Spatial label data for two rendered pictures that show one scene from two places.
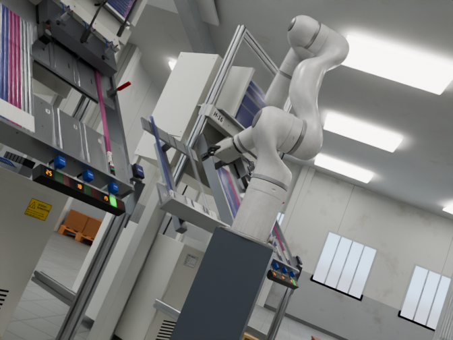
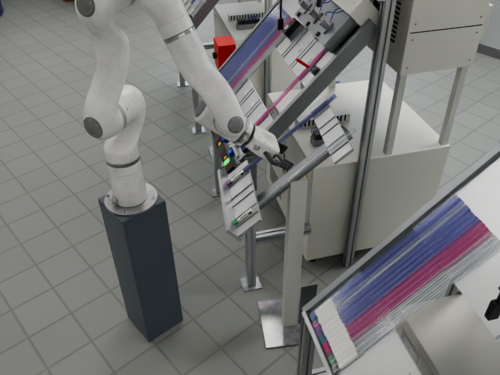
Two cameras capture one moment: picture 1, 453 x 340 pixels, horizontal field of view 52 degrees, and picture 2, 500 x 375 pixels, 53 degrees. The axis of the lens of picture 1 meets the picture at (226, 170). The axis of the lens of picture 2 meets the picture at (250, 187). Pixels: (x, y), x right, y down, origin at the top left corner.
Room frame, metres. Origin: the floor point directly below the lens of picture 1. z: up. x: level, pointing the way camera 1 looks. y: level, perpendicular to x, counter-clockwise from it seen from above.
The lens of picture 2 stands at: (2.64, -1.01, 1.87)
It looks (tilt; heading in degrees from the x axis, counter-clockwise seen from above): 38 degrees down; 128
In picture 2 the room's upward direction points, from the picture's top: 1 degrees counter-clockwise
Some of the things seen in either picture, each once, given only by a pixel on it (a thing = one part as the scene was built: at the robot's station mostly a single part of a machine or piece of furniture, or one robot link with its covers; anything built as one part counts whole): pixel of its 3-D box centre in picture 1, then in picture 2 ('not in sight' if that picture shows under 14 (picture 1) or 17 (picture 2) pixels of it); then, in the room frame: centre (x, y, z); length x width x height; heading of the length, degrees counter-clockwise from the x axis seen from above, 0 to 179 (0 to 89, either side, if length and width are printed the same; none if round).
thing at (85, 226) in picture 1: (99, 233); not in sight; (8.25, 1.62, 0.21); 1.23 x 0.90 x 0.43; 168
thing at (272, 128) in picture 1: (273, 146); (123, 123); (1.41, -0.11, 1.00); 0.19 x 0.12 x 0.24; 102
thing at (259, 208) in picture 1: (257, 212); (127, 179); (1.42, -0.14, 0.79); 0.19 x 0.19 x 0.18
